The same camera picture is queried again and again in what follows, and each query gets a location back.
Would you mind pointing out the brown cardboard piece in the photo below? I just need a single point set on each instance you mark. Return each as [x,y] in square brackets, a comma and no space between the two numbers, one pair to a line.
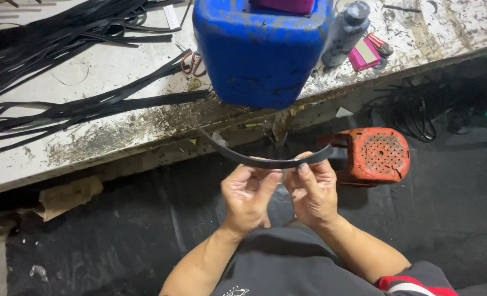
[66,197]

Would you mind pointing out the magenta container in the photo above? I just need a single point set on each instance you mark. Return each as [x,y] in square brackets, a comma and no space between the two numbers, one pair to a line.
[282,5]

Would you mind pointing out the white paper label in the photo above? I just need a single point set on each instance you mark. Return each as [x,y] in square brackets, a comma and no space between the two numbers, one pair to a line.
[171,17]

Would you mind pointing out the red striped small tube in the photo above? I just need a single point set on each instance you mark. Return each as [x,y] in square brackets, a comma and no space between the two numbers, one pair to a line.
[380,44]

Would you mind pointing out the black rubber strip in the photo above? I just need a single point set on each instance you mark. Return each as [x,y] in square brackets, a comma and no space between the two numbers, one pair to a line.
[264,159]

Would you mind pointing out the orange plastic stool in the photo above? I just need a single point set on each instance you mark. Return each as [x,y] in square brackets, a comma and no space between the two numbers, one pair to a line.
[368,156]

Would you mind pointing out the person's black shirt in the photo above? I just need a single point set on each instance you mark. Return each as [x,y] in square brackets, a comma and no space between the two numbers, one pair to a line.
[333,267]

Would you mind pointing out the person's left hand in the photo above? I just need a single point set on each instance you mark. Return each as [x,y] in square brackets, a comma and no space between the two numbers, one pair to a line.
[243,201]

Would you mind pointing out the person's right hand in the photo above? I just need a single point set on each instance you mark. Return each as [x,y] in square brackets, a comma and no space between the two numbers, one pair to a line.
[315,197]

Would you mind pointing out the grey plastic bottle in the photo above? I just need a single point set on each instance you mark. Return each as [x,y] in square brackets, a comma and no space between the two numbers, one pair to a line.
[345,33]

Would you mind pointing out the pink box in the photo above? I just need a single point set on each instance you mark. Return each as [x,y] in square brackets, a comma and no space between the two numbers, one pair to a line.
[364,54]

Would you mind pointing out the blue plastic jerry can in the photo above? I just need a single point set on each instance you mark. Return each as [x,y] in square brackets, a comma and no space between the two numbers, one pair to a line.
[262,51]

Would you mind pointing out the pile of black rubber strips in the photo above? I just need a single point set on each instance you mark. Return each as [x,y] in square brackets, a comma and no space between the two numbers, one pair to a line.
[68,61]

